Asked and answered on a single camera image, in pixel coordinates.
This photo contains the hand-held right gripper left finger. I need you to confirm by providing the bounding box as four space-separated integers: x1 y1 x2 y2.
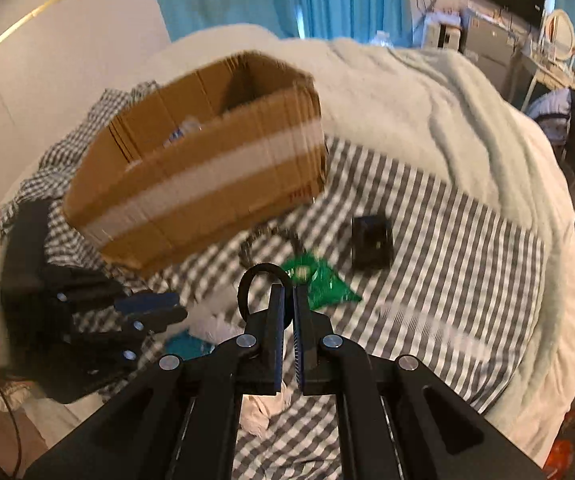
22 282 288 480

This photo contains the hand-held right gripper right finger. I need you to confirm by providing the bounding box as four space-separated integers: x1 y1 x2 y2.
292 284 548 480

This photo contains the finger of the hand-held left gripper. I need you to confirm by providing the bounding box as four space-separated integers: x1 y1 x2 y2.
114 291 182 314
116 307 189 362

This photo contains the black ring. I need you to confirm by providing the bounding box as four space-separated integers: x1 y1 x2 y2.
238 262 293 322

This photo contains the brown cardboard box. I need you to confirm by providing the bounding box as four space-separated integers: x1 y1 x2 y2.
62 50 329 278

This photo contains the teal packet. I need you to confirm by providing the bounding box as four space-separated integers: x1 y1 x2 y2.
164 331 217 362

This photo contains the crumpled white tissue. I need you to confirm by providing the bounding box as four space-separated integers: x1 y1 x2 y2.
242 390 294 437
186 305 249 352

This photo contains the green foil packet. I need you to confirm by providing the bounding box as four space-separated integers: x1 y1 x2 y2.
280 252 363 311

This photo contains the small black box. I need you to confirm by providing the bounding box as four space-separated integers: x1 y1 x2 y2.
350 214 395 271

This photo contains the grey checkered bed sheet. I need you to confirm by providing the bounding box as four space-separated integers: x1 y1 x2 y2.
0 80 548 480

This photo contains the white headboard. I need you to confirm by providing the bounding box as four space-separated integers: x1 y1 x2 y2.
0 0 174 241

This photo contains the light green blanket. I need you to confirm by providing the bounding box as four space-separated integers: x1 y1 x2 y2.
142 25 575 461

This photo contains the orange bag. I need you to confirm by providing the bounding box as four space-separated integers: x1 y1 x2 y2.
541 407 575 472

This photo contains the blue striped clothing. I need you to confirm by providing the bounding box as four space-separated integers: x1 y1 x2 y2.
526 89 575 147

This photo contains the grey cabinet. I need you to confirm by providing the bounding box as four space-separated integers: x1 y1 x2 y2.
460 10 519 97

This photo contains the round white mirror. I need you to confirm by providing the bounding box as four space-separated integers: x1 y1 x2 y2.
541 8 575 69

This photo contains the black beaded bracelet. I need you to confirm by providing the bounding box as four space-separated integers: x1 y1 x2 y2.
239 226 304 272

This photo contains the black cable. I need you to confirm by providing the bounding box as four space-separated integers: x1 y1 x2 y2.
0 340 24 480

